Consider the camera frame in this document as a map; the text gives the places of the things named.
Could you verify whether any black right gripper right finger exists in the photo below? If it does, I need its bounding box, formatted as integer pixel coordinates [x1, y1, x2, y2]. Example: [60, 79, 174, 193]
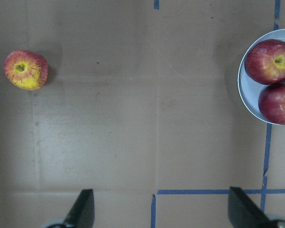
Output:
[228, 187, 285, 228]

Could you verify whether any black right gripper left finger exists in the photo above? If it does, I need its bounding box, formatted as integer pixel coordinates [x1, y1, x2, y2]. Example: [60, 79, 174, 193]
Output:
[63, 189, 95, 228]

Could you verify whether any red yellow apple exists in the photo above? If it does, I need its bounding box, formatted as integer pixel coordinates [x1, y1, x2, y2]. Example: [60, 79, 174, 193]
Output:
[3, 50, 48, 91]

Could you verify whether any red apple on plate front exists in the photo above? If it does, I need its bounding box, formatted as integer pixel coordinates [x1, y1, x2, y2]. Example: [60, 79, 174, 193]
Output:
[258, 83, 285, 125]

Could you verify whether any red apple on plate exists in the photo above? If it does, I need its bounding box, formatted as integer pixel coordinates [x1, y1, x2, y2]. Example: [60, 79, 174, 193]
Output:
[258, 83, 285, 125]
[244, 39, 285, 85]

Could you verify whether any light blue plate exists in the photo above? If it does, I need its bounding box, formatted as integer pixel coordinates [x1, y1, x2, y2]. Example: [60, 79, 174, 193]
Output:
[237, 29, 285, 124]

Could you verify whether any red apple on plate back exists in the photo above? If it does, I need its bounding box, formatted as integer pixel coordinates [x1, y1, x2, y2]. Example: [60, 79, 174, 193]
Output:
[244, 39, 285, 85]

